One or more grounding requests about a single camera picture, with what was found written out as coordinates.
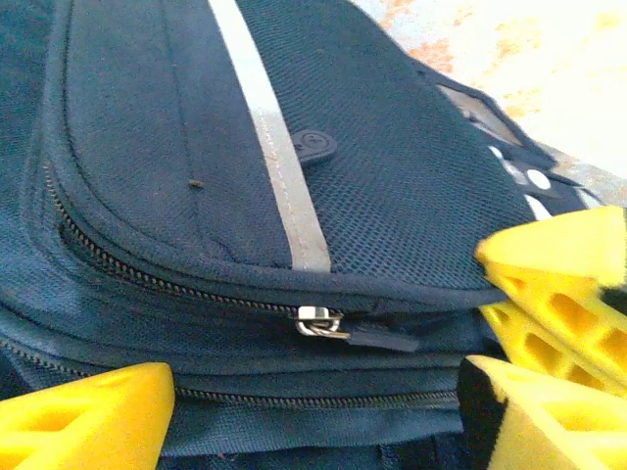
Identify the navy blue backpack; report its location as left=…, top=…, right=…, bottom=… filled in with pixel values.
left=0, top=0, right=608, bottom=470

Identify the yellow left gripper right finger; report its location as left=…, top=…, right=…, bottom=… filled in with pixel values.
left=458, top=354, right=627, bottom=470

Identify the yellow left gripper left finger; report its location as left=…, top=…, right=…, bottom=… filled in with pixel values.
left=0, top=361, right=176, bottom=470

